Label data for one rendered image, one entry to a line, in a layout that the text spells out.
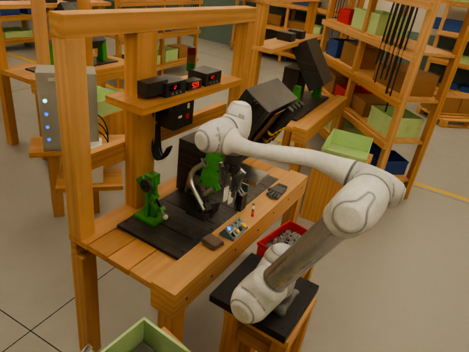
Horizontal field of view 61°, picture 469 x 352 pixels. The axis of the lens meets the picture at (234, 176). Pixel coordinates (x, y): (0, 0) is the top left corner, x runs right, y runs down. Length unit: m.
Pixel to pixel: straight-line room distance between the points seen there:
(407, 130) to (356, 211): 3.64
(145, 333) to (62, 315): 1.40
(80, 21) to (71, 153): 0.56
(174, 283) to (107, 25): 1.15
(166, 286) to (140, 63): 1.05
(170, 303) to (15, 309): 1.50
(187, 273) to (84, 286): 0.66
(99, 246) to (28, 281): 1.28
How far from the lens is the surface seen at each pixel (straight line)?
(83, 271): 2.29
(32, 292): 3.23
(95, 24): 1.83
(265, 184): 2.71
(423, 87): 4.66
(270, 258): 1.69
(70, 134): 1.88
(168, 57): 8.43
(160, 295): 1.88
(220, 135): 1.38
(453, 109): 8.81
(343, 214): 1.17
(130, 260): 2.02
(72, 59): 1.78
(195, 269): 1.94
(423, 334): 3.40
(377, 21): 5.06
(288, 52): 11.03
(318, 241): 1.32
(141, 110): 1.94
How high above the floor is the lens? 2.19
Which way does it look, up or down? 28 degrees down
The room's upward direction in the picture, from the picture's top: 8 degrees clockwise
